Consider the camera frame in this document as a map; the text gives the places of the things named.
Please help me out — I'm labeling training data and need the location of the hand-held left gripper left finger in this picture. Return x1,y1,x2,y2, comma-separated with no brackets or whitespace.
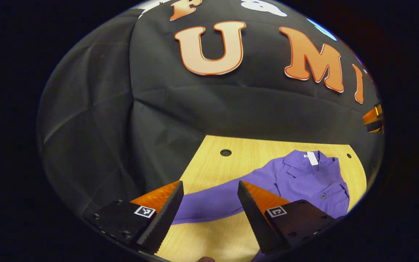
82,180,184,255

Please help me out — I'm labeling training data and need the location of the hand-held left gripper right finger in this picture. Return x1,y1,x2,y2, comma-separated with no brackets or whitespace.
237,180,344,255

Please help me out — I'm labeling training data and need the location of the purple collared shirt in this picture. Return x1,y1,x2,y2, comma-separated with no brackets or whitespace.
171,150,351,224

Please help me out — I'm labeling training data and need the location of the black backdrop cloth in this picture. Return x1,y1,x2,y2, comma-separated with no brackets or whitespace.
37,0,384,219

